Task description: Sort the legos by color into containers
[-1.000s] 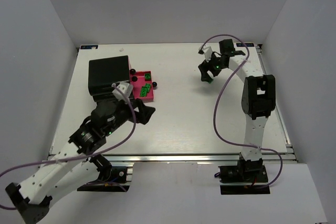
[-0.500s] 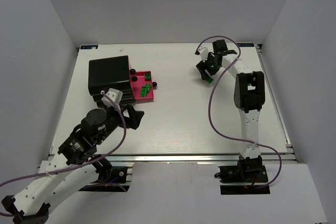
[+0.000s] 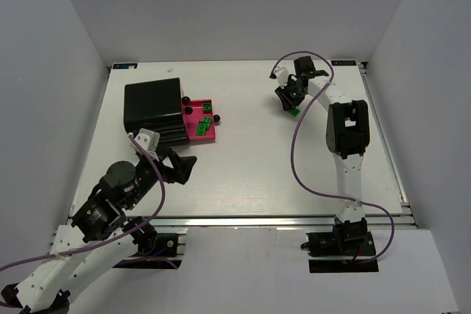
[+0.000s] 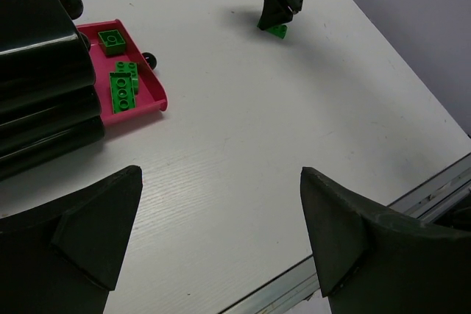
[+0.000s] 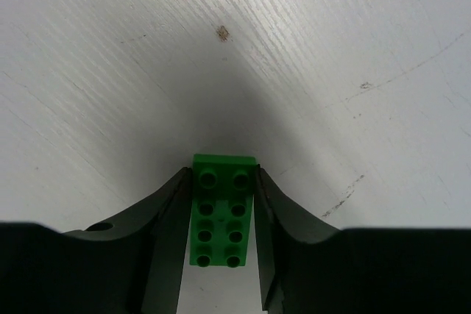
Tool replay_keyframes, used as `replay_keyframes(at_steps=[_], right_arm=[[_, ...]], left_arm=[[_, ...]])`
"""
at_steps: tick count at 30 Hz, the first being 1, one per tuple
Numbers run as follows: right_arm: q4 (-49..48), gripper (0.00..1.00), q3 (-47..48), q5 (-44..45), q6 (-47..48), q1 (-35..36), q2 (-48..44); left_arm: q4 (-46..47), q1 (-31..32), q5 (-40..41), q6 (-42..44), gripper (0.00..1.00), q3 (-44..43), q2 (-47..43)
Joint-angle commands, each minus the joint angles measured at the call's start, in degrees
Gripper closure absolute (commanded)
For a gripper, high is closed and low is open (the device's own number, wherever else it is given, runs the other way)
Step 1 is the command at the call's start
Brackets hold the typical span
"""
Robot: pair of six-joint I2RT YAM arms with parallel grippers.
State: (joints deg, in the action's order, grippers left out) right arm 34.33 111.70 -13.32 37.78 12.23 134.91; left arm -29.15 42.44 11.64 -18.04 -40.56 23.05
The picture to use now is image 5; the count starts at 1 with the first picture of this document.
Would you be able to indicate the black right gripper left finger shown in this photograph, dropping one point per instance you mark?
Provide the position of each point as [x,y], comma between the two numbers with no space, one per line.
[132,262]

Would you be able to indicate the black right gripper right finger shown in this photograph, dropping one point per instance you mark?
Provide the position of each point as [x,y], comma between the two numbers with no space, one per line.
[293,249]

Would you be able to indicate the green four-stud long lego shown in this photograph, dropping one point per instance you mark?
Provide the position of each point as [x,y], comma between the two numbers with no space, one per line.
[222,194]

